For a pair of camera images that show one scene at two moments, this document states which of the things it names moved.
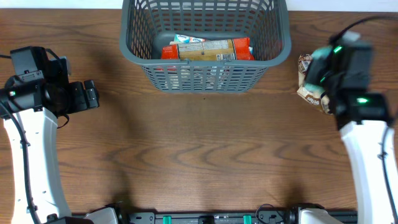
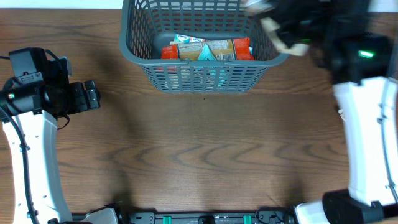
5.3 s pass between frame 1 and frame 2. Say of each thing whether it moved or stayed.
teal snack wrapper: moved
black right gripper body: moved
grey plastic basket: stayed
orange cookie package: stayed
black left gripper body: stayed
